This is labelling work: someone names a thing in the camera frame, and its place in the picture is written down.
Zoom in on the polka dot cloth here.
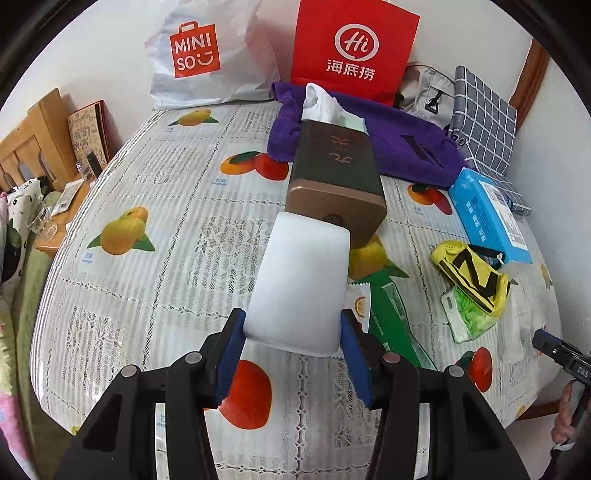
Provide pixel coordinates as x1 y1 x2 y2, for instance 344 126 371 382
0 178 47 282

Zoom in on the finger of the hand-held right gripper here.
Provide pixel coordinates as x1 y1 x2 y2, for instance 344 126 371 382
532 329 591 370

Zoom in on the wooden headboard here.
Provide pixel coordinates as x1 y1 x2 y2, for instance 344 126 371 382
0 88 70 192

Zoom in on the person's right hand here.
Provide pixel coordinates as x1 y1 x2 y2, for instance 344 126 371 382
551 383 576 444

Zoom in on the grey fabric bag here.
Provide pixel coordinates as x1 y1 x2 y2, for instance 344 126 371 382
396 64 455 123

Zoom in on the green tissue packet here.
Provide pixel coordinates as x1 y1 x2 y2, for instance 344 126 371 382
441 286 497 344

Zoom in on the clear drinking glass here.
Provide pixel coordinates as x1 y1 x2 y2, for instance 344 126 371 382
28 203 58 238

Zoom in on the white tissue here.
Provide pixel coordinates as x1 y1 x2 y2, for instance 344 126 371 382
302 83 345 124

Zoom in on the white plastic shopping bag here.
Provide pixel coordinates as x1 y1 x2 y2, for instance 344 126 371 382
144 0 280 112

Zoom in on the grey checked cloth bag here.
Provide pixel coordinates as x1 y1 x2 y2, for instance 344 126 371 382
445 65 532 215

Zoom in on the green snack packet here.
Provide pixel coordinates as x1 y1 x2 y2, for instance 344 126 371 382
365 270 437 370

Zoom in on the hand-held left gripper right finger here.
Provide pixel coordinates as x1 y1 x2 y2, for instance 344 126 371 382
341 310 522 480

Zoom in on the purple towel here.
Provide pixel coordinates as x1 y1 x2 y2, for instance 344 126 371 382
267 80 472 188

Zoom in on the brown wooden door frame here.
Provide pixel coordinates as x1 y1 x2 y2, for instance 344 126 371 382
510 39 550 112

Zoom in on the patterned book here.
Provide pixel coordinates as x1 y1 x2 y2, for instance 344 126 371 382
68 102 112 162

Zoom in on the blue tissue pack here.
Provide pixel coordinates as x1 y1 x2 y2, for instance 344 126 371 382
449 167 534 265

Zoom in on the white packet with orange print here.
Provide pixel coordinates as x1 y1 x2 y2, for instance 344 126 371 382
346 284 371 333

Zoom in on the red paper bag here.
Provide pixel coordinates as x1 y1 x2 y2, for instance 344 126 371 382
290 0 421 107

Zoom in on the wooden nightstand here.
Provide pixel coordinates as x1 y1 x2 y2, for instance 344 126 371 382
36 161 112 254

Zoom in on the white sponge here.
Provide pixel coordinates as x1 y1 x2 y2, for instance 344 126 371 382
243 211 350 357

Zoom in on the yellow black pouch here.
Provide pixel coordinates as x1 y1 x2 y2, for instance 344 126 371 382
431 240 511 318

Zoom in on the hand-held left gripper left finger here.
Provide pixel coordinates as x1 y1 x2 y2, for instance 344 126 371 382
69 308 247 480

